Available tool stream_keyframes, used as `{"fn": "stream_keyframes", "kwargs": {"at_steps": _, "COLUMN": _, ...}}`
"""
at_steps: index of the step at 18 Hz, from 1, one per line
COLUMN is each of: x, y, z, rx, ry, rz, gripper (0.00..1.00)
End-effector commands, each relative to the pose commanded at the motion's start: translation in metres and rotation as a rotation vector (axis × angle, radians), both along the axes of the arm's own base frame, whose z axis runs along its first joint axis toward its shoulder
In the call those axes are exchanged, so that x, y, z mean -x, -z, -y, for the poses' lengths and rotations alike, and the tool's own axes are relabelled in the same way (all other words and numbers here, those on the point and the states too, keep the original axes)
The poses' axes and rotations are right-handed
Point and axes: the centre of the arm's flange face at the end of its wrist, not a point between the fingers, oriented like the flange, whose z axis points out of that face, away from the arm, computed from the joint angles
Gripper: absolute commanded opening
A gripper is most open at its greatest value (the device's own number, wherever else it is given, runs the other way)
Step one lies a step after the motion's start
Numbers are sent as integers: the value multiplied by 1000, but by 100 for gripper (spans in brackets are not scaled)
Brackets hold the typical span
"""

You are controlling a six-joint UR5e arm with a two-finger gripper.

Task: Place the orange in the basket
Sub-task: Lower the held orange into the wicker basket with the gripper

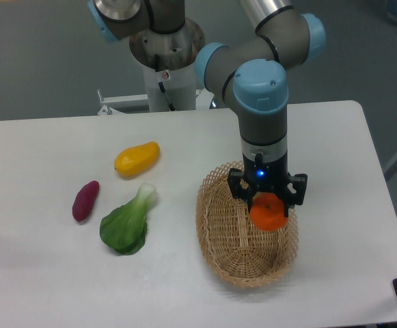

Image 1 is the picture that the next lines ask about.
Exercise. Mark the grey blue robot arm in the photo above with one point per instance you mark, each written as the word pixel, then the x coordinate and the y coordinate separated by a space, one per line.
pixel 249 79

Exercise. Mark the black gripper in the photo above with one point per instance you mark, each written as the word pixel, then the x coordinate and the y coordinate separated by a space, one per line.
pixel 272 177

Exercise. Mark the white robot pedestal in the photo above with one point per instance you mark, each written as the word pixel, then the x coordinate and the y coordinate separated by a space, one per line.
pixel 167 63

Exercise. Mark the woven wicker basket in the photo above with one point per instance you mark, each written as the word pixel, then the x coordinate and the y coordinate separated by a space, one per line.
pixel 235 249

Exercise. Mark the green bok choy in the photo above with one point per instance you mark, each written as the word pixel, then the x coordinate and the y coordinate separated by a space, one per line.
pixel 124 229

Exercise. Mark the orange fruit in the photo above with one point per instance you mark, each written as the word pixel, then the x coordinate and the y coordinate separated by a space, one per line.
pixel 268 213

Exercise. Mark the yellow mango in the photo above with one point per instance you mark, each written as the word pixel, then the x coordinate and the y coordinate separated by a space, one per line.
pixel 136 160

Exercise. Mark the purple sweet potato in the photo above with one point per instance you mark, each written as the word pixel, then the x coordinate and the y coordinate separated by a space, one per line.
pixel 85 201

